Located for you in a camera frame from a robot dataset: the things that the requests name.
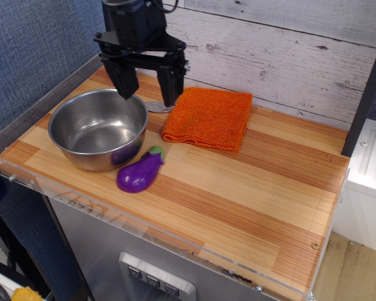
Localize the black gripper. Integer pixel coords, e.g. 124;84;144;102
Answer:
94;1;188;107

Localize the silver metal bowl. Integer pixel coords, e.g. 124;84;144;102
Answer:
48;88;149;172

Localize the purple toy eggplant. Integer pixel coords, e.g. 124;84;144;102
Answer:
116;146;164;193

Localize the orange folded cloth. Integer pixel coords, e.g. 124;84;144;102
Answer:
161;87;253;152

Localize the clear acrylic edge guard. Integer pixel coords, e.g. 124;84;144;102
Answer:
0;149;348;300

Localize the stainless toy fridge cabinet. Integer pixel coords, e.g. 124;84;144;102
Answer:
45;197;271;300

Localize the silver dispenser button panel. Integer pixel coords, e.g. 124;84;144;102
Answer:
119;251;197;301

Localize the white toy sink unit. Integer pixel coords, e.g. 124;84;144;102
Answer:
332;119;376;251

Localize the red handled metal fork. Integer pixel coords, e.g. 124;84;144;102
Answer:
145;101;175;114

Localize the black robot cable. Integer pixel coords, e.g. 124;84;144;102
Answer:
150;0;180;14

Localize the dark right vertical post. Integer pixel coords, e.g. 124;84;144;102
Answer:
341;57;376;157

